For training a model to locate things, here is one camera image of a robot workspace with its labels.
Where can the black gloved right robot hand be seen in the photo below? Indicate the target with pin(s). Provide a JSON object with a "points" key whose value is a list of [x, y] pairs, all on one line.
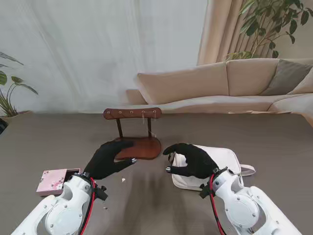
{"points": [[198, 164]]}

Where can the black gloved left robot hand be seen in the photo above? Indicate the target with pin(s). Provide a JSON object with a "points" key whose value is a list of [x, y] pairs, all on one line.
{"points": [[102, 164]]}

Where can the cream leather zip bag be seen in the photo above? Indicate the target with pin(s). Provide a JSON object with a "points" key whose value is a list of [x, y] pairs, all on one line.
{"points": [[225, 156]]}

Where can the brown wooden jewelry stand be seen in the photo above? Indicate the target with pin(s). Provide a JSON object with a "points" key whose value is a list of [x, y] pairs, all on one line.
{"points": [[146, 149]]}

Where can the pink floral jewelry box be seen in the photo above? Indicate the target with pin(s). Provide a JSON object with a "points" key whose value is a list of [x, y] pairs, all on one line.
{"points": [[50, 182]]}

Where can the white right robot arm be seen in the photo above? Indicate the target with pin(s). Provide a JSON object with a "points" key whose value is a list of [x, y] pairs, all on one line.
{"points": [[244, 205]]}

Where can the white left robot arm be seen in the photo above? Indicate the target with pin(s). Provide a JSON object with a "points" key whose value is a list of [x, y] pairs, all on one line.
{"points": [[63, 210]]}

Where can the beige sofa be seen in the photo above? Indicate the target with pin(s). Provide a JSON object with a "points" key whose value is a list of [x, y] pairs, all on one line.
{"points": [[195, 80]]}

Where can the beige plant pot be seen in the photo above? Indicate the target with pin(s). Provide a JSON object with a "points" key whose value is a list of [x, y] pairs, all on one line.
{"points": [[22, 113]]}

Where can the black object at table edge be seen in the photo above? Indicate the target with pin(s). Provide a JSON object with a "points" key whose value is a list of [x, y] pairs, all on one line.
{"points": [[2, 126]]}

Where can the white sheer curtain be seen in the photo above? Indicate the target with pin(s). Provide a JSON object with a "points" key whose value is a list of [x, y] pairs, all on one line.
{"points": [[97, 49]]}

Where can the broad-leaf potted plant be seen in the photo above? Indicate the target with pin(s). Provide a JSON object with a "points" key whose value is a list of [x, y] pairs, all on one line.
{"points": [[17, 79]]}

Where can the grey sofa cushion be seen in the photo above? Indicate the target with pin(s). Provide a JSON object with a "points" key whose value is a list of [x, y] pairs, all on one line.
{"points": [[286, 78]]}

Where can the beige curtain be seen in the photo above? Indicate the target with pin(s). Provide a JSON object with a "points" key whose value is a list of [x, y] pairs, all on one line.
{"points": [[220, 29]]}

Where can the tall green leafy plant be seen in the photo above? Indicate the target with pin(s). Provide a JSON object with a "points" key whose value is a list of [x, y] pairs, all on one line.
{"points": [[254, 24]]}

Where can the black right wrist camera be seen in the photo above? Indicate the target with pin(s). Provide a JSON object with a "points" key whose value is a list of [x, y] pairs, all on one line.
{"points": [[205, 192]]}

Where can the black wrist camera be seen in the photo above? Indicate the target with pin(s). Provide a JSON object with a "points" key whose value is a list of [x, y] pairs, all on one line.
{"points": [[101, 194], [205, 192]]}

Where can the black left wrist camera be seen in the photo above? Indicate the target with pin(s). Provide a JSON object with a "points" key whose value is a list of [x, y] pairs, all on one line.
{"points": [[101, 194]]}

